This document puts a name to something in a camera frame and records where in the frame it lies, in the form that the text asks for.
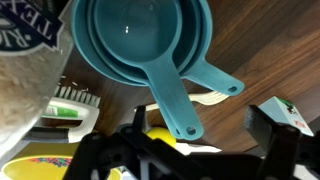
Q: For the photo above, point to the white green scrub brush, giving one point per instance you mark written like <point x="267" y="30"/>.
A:
<point x="76" y="113"/>

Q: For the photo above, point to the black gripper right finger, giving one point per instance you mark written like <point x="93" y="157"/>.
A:
<point x="280" y="143"/>

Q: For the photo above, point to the yellow bowl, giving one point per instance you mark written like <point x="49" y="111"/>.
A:
<point x="33" y="170"/>

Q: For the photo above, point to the small teal measuring cup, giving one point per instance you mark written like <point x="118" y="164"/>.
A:
<point x="133" y="30"/>

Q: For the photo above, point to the yellow ball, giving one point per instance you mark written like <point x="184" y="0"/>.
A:
<point x="161" y="135"/>

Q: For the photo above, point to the white plastic fork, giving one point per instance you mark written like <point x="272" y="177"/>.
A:
<point x="206" y="98"/>

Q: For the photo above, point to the medium teal measuring cup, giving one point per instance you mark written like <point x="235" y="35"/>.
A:
<point x="191" y="40"/>

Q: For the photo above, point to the white paper sheet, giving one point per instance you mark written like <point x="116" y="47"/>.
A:
<point x="196" y="148"/>

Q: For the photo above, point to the large teal measuring cup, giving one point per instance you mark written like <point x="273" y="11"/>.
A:
<point x="213" y="78"/>

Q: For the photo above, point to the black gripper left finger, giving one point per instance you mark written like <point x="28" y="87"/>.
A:
<point x="100" y="153"/>

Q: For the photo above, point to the glass jar of rice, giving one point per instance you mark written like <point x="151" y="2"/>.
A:
<point x="23" y="86"/>

